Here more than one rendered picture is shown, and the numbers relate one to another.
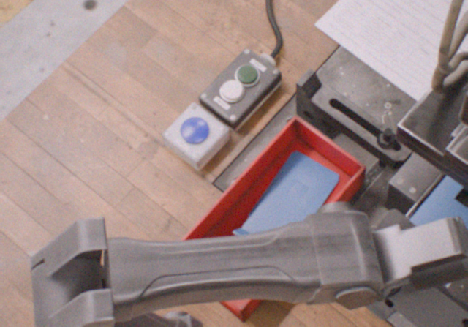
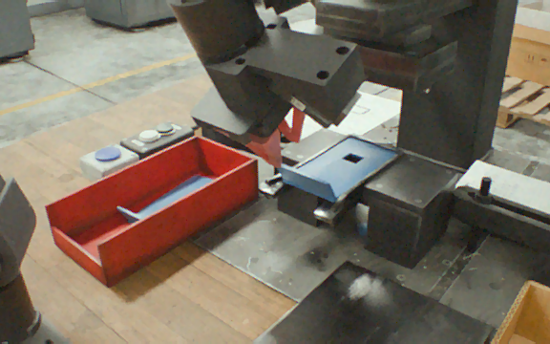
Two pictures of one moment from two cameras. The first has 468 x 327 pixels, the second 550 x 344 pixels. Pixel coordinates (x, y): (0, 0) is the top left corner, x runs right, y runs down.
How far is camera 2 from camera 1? 0.84 m
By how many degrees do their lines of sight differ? 36
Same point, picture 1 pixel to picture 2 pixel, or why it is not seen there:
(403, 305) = (258, 57)
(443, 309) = (310, 46)
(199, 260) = not seen: outside the picture
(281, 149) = (183, 171)
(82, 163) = not seen: hidden behind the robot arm
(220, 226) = (110, 218)
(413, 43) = (307, 130)
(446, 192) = (333, 156)
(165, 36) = (110, 127)
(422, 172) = (309, 147)
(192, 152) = (100, 165)
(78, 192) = not seen: outside the picture
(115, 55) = (67, 136)
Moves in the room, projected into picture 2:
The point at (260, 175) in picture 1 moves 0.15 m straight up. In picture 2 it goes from (160, 189) to (148, 89)
